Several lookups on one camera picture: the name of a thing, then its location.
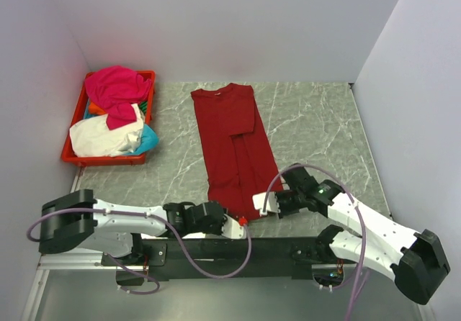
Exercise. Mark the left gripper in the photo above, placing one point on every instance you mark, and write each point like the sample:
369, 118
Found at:
219, 229

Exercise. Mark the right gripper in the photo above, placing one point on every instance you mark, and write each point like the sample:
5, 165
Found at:
284, 211

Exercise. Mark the dark red t shirt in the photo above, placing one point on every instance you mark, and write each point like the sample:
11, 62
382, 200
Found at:
238, 157

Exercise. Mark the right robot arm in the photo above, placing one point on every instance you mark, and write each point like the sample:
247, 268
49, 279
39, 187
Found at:
414, 261

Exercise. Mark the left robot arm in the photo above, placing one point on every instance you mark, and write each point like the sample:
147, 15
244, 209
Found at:
117, 229

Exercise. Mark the black base beam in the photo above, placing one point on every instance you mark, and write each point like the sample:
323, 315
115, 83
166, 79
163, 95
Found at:
270, 257

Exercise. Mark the turquoise t shirt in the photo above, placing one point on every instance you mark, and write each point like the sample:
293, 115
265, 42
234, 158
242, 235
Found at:
148, 141

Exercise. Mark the green t shirt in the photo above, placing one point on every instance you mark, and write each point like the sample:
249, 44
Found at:
143, 106

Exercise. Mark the white t shirt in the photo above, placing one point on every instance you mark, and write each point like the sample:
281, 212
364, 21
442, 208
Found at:
92, 138

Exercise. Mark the orange t shirt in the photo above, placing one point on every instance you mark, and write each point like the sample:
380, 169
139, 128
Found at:
94, 109

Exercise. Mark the pink t shirt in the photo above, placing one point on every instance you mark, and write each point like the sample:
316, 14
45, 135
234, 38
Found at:
115, 90

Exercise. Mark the red plastic bin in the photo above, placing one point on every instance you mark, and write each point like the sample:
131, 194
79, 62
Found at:
68, 154

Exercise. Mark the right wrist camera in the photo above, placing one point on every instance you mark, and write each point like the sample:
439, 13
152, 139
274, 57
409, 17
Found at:
266, 203

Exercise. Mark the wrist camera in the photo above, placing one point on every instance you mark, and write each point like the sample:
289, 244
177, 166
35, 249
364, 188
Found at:
231, 229
266, 203

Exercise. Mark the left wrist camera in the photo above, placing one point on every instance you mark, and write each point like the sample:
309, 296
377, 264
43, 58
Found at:
231, 229

